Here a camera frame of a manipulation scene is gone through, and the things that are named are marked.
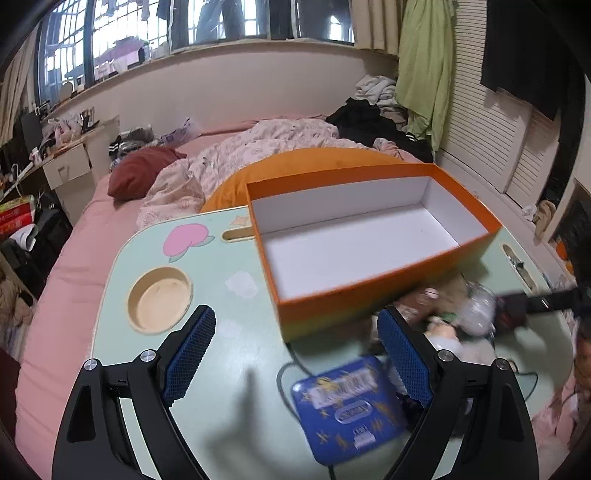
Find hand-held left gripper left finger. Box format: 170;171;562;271
52;304;217;480

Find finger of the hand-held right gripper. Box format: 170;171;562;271
496;288;578;328

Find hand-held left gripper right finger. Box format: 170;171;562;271
376;307;540;480

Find clear plastic bag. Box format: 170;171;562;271
457;281;499;335

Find blue tin box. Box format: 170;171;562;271
291;355;407;464

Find orange cardboard box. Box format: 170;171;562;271
245;164;503;344

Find light green cartoon desktop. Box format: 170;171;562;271
90;205;578;480

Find beige cloth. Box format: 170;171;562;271
536;199;557;241

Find dark red pillow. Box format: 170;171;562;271
107;147;188;200

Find black bag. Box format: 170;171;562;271
9;212;70;287

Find orange pillow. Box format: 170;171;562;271
201;148;407;214

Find grey striped garment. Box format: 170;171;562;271
108;124;155;160

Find lilac printed packet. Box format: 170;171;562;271
161;117;204;144

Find white side desk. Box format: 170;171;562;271
41;115;121;190

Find red printed box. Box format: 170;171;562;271
0;195;38;240

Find pink floral quilt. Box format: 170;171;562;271
136;117;407;232

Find black clothes pile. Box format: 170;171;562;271
325;98;435;163

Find black hanging garment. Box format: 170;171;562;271
480;0;587;153

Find light green hanging garment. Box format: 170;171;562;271
396;0;455;151

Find white clothes pile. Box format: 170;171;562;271
355;74;407;121

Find black monitor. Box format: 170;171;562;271
18;111;44;153

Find cream curtain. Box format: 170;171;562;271
355;0;411;55
0;28;47;144

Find hanging blue jeans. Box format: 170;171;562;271
196;0;245;44

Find dark hanging trousers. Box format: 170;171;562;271
318;0;356;44

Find black striped hanging trousers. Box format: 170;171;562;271
268;0;301;40

